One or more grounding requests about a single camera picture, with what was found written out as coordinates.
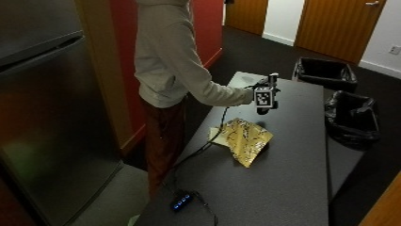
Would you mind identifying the black cable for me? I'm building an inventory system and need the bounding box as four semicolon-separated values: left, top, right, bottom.
164;106;230;196

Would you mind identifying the crumpled gold foil wrapper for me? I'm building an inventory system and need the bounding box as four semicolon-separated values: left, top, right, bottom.
216;117;274;169

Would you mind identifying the wooden door with handle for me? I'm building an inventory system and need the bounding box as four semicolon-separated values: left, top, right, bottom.
293;0;389;65

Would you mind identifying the stainless steel refrigerator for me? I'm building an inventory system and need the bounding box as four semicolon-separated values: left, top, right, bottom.
0;0;125;226

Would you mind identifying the white paper sheet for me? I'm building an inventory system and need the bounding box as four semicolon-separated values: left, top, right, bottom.
208;125;232;148

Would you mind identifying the round bin with black bag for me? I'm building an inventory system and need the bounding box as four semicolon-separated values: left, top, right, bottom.
324;89;382;149

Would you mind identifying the black hub with blue lights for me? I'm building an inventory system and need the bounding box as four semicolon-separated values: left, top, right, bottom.
169;191;197;213

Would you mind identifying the plain wooden door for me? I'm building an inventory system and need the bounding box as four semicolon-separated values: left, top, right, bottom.
224;0;269;36

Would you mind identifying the rectangular bin with black bag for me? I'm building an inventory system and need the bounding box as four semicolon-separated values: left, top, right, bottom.
290;56;358;93

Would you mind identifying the white marker cube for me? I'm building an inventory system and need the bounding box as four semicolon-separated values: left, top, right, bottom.
253;88;278;109

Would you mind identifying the the person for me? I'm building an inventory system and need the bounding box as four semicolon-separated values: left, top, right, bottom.
133;0;256;199

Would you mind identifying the wooden cabinet panel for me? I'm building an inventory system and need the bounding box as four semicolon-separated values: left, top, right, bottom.
73;0;136;152

